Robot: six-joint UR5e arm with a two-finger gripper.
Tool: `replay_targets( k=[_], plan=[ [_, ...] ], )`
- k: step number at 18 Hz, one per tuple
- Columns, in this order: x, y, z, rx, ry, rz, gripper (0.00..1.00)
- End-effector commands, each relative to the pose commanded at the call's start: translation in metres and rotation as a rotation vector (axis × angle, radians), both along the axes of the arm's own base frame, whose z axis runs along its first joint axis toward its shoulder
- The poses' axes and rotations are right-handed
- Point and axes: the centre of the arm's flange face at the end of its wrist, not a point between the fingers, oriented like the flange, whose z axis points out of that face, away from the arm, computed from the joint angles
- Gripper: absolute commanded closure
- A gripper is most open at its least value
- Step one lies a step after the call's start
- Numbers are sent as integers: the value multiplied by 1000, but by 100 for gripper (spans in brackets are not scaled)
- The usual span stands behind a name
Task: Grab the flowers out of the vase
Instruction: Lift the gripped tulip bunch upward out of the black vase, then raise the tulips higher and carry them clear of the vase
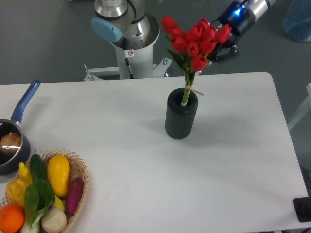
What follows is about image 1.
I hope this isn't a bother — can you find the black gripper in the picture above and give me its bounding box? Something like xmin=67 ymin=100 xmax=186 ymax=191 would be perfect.
xmin=207 ymin=1 xmax=255 ymax=64

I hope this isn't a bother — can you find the red tulip bouquet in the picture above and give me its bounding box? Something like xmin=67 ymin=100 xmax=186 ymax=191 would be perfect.
xmin=161 ymin=16 xmax=232 ymax=106

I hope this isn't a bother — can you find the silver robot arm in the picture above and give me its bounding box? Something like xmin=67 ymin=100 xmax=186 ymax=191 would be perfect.
xmin=91 ymin=0 xmax=259 ymax=61

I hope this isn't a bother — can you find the dark ribbed vase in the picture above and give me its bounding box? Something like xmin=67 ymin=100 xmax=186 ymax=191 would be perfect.
xmin=165 ymin=88 xmax=199 ymax=139

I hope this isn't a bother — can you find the blue water jug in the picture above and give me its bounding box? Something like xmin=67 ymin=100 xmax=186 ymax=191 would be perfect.
xmin=282 ymin=0 xmax=311 ymax=42

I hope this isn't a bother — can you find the black device at edge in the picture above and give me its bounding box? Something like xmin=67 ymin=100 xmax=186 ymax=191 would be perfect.
xmin=293 ymin=197 xmax=311 ymax=222

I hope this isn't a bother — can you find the yellow squash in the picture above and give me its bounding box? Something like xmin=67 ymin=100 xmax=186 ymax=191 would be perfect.
xmin=47 ymin=154 xmax=70 ymax=198

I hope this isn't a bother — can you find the purple eggplant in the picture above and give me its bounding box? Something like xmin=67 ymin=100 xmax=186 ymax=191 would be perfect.
xmin=65 ymin=177 xmax=84 ymax=216

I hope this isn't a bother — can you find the green cucumber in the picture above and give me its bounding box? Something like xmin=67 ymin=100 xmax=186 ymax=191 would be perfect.
xmin=30 ymin=153 xmax=48 ymax=181

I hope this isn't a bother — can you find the woven wicker basket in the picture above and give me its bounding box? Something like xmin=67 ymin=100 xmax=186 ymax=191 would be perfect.
xmin=0 ymin=149 xmax=89 ymax=233

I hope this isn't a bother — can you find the yellow lemon piece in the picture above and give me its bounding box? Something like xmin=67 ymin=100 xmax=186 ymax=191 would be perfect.
xmin=52 ymin=195 xmax=65 ymax=212

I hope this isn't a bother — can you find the brown bread in pan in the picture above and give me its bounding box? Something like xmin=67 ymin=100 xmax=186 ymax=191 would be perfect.
xmin=0 ymin=133 xmax=21 ymax=154

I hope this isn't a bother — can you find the small yellow pepper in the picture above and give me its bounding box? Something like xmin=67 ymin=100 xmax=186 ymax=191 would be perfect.
xmin=18 ymin=162 xmax=33 ymax=185

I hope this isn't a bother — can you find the green bok choy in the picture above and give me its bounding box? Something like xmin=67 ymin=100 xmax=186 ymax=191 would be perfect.
xmin=21 ymin=179 xmax=54 ymax=233

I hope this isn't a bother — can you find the beige garlic bulb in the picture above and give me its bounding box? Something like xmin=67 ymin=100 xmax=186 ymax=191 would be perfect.
xmin=41 ymin=207 xmax=67 ymax=233

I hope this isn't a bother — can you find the yellow bell pepper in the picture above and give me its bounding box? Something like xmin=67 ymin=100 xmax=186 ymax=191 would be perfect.
xmin=6 ymin=178 xmax=29 ymax=208

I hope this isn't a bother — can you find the orange fruit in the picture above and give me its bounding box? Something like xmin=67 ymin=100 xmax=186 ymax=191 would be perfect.
xmin=0 ymin=204 xmax=25 ymax=233

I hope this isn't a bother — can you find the white metal frame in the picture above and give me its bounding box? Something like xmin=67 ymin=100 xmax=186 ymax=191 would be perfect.
xmin=84 ymin=57 xmax=172 ymax=81

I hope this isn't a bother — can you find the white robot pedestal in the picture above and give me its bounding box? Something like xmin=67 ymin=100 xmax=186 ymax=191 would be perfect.
xmin=111 ymin=36 xmax=158 ymax=79

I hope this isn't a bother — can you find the black cable on pedestal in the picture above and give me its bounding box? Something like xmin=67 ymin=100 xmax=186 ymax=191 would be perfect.
xmin=122 ymin=37 xmax=134 ymax=79

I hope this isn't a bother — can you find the blue handled saucepan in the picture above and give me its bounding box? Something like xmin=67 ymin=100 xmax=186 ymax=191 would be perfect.
xmin=0 ymin=80 xmax=41 ymax=175

